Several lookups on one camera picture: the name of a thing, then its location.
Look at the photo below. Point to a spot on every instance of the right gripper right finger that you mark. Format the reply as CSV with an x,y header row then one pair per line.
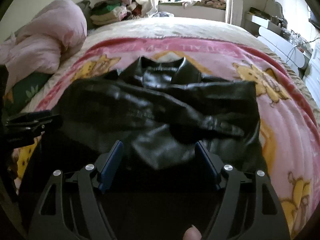
x,y
247,204

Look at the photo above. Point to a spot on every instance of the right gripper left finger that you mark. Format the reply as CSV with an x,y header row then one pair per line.
x,y
86,199

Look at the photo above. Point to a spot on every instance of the black leather jacket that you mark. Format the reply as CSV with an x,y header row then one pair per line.
x,y
159,111

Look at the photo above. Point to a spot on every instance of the stack of folded clothes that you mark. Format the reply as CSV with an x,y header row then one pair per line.
x,y
112,11

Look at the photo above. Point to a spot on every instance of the clothes pile on windowsill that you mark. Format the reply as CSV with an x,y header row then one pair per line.
x,y
215,4

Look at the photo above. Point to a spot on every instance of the person's right hand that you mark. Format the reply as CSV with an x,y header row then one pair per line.
x,y
192,234

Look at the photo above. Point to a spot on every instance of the green leaf print pillow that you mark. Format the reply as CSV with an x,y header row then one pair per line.
x,y
22,92

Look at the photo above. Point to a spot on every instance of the pink cartoon bear blanket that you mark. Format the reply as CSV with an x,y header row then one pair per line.
x,y
289,131

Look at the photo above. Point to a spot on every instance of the pink rolled duvet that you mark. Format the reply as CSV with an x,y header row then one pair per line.
x,y
57,32

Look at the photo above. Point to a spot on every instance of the white drawer cabinet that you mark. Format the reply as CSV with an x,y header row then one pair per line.
x,y
312,75

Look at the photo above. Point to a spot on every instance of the beige bed cover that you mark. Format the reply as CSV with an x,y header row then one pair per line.
x,y
162,27

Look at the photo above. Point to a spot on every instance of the white dressing table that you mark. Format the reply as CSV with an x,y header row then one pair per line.
x,y
258,24

